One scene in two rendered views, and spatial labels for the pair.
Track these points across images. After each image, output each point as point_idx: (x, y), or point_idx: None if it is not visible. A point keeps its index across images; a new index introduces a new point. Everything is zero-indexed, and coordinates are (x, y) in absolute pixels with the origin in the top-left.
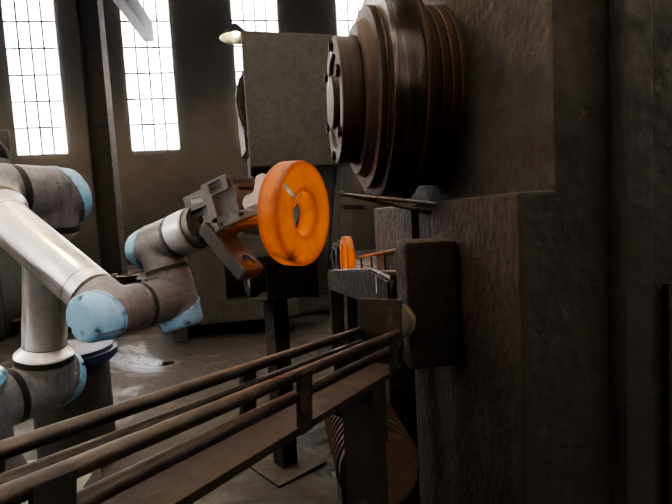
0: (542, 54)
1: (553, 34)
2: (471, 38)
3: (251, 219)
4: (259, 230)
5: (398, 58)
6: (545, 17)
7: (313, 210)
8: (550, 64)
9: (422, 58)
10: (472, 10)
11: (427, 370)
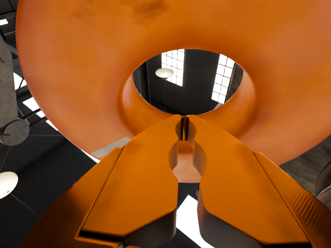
0: (240, 80)
1: (230, 83)
2: (323, 155)
3: (127, 224)
4: (22, 70)
5: (316, 194)
6: (232, 94)
7: (239, 88)
8: (235, 70)
9: (326, 178)
10: (309, 164)
11: None
